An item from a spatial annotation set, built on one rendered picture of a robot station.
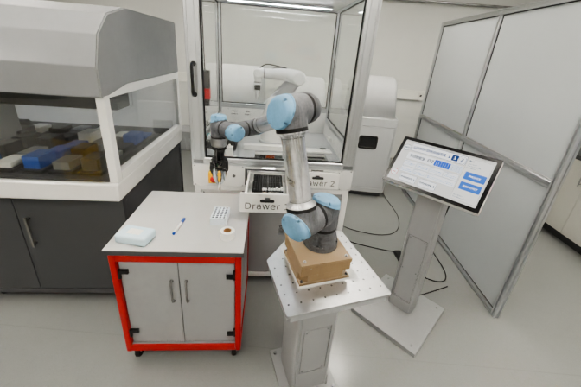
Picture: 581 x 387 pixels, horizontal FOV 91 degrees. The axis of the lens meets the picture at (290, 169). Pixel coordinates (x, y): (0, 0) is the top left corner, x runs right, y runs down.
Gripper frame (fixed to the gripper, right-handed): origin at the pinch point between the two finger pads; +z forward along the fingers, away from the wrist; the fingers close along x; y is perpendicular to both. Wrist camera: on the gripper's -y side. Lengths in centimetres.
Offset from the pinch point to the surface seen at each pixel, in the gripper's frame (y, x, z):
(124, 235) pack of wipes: 11.6, -43.9, 17.5
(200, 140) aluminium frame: -34.4, -6.4, -12.0
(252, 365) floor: 36, 11, 98
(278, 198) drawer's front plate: 11.9, 29.0, 7.1
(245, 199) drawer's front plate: 6.7, 12.2, 8.3
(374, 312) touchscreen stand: 28, 98, 94
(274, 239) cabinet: -21, 40, 59
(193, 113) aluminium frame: -35.3, -9.4, -27.9
